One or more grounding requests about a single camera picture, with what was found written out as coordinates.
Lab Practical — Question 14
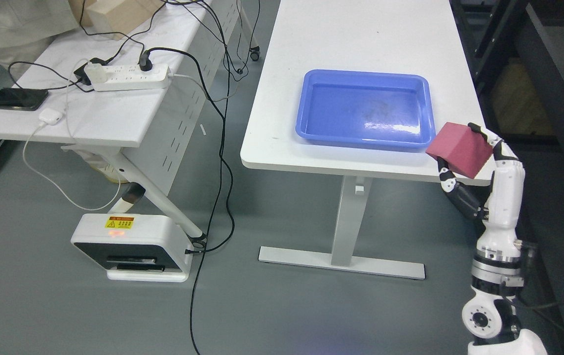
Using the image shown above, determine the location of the beige wooden box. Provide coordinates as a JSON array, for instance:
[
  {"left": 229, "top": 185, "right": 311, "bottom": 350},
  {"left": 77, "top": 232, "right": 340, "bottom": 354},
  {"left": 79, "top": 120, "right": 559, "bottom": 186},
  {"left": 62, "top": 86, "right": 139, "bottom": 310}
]
[{"left": 84, "top": 0, "right": 165, "bottom": 39}]

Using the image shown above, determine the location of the white perforated side desk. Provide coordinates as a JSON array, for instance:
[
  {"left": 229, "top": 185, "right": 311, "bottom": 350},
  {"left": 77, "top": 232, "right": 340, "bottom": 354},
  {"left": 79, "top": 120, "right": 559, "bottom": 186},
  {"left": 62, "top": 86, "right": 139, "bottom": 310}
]
[{"left": 0, "top": 0, "right": 246, "bottom": 240}]

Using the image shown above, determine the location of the black power cable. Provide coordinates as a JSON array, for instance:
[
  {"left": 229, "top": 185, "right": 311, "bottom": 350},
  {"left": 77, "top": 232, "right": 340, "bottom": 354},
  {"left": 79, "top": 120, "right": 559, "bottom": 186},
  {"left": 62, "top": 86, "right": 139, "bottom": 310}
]
[{"left": 139, "top": 0, "right": 263, "bottom": 355}]

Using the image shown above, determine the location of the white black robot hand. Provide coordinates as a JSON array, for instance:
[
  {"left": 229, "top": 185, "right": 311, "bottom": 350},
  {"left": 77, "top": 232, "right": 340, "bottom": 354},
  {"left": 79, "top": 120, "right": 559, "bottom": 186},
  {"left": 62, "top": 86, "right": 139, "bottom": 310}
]
[{"left": 435, "top": 123, "right": 525, "bottom": 256}]

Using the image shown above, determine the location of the white charging cable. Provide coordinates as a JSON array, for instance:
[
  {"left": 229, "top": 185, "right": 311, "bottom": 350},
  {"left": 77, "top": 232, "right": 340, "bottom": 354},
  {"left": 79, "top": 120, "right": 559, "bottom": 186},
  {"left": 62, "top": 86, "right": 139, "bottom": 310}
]
[{"left": 22, "top": 74, "right": 122, "bottom": 212}]

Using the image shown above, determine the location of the black smartphone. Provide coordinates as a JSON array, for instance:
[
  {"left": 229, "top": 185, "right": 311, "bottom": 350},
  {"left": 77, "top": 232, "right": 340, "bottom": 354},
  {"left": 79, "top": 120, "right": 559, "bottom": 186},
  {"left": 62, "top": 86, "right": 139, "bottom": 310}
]
[{"left": 0, "top": 88, "right": 49, "bottom": 111}]

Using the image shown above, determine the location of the black right metal shelf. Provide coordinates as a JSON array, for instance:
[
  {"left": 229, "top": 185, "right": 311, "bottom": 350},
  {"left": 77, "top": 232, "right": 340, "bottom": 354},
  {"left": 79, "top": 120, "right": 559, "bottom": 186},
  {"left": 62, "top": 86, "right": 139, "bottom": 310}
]
[{"left": 450, "top": 0, "right": 564, "bottom": 154}]

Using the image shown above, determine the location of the white power strip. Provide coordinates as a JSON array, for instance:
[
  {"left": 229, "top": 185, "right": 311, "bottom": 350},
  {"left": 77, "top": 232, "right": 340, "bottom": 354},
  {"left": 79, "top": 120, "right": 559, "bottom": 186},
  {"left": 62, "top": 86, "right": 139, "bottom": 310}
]
[{"left": 84, "top": 63, "right": 170, "bottom": 92}]

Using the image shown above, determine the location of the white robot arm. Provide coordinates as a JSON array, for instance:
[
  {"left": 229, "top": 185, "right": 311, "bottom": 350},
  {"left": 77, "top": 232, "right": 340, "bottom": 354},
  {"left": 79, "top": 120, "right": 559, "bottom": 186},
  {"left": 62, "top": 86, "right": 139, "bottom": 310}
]
[{"left": 461, "top": 247, "right": 547, "bottom": 355}]

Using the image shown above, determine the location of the pink foam block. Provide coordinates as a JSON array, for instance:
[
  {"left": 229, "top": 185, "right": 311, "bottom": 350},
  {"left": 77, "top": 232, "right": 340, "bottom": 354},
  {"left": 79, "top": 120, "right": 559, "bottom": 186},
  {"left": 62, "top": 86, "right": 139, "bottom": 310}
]
[{"left": 425, "top": 123, "right": 493, "bottom": 179}]

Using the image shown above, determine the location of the blue plastic tray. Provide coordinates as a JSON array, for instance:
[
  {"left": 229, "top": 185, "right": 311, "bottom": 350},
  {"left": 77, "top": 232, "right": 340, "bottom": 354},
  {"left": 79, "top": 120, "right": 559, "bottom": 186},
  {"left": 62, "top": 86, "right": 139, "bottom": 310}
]
[{"left": 295, "top": 70, "right": 437, "bottom": 152}]

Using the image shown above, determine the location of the white floor device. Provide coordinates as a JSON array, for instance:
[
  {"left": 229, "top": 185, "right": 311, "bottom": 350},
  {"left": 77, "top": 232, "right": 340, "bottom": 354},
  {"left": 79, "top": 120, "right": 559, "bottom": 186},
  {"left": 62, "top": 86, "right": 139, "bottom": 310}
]
[{"left": 71, "top": 213, "right": 193, "bottom": 283}]

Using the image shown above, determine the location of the white charger case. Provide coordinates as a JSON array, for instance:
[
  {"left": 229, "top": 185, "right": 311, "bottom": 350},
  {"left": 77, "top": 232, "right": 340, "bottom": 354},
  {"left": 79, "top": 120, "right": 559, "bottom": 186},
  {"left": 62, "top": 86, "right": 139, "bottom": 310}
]
[{"left": 38, "top": 108, "right": 65, "bottom": 125}]

